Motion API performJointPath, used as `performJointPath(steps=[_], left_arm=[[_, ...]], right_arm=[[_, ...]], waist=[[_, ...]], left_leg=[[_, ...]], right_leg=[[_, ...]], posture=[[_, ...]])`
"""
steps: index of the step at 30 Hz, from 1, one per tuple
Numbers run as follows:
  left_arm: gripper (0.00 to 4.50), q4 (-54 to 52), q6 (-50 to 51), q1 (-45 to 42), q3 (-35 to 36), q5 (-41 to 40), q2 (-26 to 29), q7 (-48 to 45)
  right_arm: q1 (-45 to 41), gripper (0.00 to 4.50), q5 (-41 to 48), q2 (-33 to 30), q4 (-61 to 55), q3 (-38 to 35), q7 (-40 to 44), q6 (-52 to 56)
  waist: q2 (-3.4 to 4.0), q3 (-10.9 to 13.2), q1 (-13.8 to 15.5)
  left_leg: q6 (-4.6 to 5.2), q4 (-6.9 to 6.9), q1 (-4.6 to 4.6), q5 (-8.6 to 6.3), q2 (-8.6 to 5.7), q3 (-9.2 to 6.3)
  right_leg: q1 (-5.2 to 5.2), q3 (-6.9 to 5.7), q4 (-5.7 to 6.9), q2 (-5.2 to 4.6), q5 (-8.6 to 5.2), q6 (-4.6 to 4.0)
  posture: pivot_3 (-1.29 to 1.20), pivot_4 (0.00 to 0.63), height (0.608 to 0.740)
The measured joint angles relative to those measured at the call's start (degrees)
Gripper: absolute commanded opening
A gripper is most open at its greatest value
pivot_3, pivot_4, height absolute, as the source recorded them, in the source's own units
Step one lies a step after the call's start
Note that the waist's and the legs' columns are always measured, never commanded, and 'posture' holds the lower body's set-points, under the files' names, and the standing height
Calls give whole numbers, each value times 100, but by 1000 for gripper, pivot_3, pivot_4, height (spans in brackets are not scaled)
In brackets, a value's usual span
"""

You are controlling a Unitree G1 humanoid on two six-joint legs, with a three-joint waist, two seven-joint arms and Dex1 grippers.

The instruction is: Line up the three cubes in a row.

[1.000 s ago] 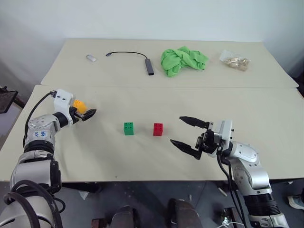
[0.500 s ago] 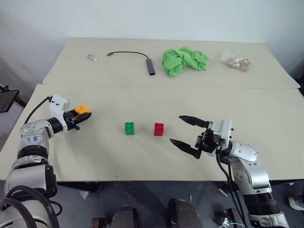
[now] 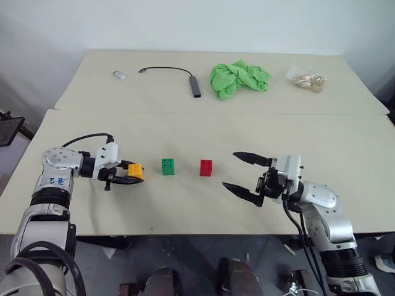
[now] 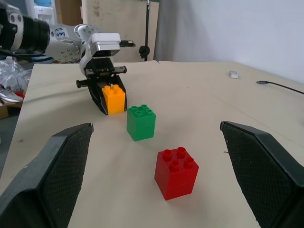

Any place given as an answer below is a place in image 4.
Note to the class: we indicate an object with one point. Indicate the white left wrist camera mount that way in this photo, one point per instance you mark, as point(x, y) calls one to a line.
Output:
point(105, 44)

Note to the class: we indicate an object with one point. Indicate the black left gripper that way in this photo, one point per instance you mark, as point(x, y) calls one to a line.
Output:
point(102, 67)

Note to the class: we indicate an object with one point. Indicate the clear plastic bags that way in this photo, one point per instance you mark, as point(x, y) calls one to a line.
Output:
point(14, 73)

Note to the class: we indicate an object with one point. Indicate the light wooden board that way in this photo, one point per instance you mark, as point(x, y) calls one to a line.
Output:
point(118, 16)

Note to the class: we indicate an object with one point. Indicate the orange toy brick cube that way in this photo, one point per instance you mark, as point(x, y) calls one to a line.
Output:
point(114, 99)

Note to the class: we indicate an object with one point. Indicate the small white block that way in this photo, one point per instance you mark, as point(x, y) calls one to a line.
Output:
point(233, 74)

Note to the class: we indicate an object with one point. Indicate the red toy brick cube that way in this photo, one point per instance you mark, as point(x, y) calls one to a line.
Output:
point(175, 177)

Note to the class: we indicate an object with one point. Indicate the green toy brick cube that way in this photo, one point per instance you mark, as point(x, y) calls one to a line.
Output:
point(140, 126)

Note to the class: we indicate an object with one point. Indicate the white and red shoe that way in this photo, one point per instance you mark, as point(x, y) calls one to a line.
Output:
point(10, 95)

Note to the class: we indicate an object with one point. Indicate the brown cardboard box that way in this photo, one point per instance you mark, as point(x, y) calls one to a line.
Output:
point(3, 110)

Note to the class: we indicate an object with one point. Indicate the black stand pole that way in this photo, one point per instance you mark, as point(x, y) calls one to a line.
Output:
point(145, 33)

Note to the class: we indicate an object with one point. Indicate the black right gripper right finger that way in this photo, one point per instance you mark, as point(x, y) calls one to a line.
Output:
point(261, 171)

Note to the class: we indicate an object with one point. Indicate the white water dispenser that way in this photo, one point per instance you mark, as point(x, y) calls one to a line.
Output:
point(41, 10)

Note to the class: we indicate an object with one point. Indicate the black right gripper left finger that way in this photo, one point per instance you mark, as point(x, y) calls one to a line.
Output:
point(54, 171)

